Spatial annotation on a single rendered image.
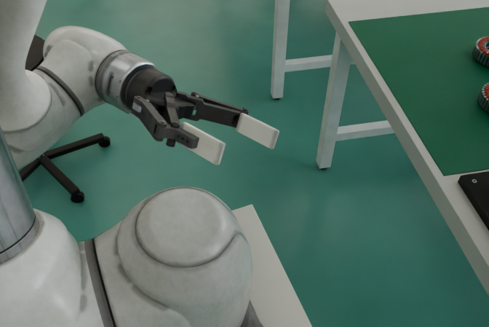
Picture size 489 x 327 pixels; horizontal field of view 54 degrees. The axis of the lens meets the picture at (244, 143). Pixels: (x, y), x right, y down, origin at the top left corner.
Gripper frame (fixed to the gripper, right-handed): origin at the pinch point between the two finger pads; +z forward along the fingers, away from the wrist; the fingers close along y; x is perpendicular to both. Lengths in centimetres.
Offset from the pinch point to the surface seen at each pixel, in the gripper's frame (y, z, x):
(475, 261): -41, 32, -16
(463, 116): -69, 16, 4
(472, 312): -110, 39, -60
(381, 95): -67, -4, 2
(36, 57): -45, -112, -26
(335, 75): -103, -31, -4
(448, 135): -62, 16, 0
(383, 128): -134, -17, -22
